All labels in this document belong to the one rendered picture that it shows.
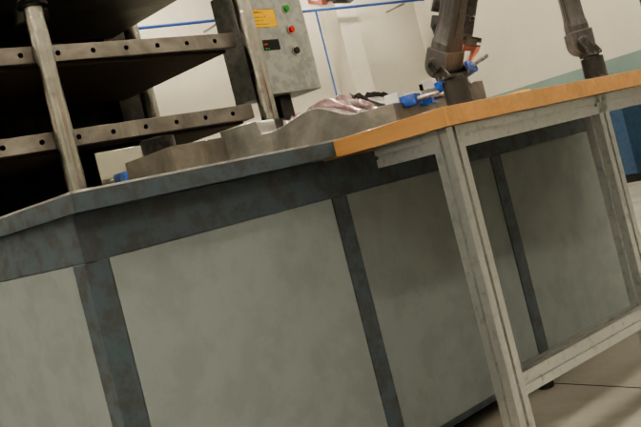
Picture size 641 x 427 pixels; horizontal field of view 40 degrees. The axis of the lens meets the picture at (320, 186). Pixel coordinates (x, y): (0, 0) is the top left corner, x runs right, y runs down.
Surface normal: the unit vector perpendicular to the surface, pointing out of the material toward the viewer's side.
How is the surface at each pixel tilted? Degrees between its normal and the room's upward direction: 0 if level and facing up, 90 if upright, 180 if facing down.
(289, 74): 90
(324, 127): 90
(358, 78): 90
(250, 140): 90
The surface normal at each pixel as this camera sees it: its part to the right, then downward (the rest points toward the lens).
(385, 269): 0.67, -0.17
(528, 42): -0.79, 0.20
